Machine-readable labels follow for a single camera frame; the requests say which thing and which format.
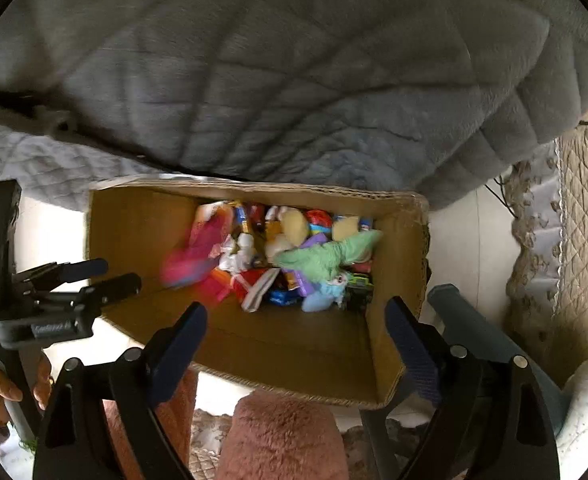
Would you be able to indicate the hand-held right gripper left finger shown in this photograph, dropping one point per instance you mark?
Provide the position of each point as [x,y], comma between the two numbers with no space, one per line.
[178,350]

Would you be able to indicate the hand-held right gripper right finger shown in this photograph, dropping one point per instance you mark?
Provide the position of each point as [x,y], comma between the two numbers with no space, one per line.
[414,355]

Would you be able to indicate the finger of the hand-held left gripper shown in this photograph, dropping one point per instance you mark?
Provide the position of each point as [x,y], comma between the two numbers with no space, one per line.
[73,270]
[108,290]

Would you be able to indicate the green black toy truck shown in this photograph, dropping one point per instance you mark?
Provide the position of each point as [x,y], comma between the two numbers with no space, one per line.
[360,289]

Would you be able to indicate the pink soft toy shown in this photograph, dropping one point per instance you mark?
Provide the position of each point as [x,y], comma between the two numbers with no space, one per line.
[198,255]

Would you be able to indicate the brown cardboard box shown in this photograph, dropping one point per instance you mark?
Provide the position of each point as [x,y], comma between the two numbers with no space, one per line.
[284,345]

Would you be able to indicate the dark teal plastic stool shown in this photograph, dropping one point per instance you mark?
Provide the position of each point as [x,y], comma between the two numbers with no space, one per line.
[474,320]

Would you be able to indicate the red white packet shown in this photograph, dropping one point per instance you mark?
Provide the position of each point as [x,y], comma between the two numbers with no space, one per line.
[254,287]

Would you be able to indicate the light grey quilted blanket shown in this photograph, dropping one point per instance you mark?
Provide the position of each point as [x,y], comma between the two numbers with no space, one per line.
[33,165]

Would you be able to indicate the light blue plush toy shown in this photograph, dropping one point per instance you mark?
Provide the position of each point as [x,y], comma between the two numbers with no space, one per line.
[319,297]

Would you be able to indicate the green plush toy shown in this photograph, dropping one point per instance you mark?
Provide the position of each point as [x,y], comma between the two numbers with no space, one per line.
[319,260]

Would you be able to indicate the pink fluffy slippers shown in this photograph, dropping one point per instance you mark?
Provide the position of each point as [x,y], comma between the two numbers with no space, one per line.
[284,440]

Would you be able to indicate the beige quilted sofa cover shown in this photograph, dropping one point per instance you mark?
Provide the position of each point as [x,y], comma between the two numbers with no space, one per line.
[584,240]

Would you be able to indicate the grey plush blanket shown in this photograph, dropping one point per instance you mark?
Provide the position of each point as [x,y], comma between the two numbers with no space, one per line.
[274,70]

